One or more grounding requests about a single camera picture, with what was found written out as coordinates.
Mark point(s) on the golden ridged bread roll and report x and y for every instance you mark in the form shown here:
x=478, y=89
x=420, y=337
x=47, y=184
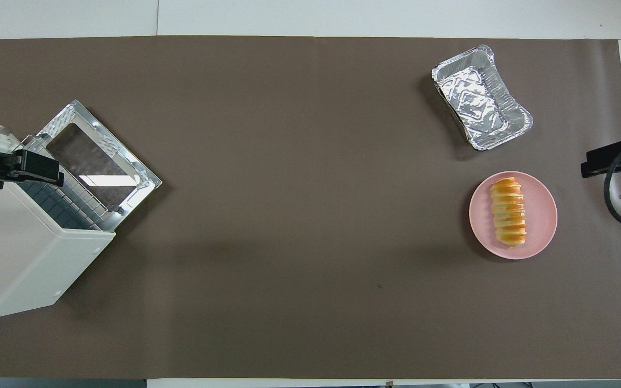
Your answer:
x=509, y=213

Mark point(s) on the aluminium foil tray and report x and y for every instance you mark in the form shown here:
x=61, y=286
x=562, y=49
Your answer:
x=480, y=99

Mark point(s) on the cream toaster oven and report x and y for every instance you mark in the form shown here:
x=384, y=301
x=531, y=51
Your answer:
x=14, y=253

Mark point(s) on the glass and metal oven door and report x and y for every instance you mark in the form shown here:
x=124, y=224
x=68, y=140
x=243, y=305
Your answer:
x=127, y=164

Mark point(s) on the pink round plate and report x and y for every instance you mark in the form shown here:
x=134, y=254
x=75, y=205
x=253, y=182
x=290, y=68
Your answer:
x=541, y=215

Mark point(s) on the brown table mat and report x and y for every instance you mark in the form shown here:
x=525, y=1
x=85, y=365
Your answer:
x=310, y=215

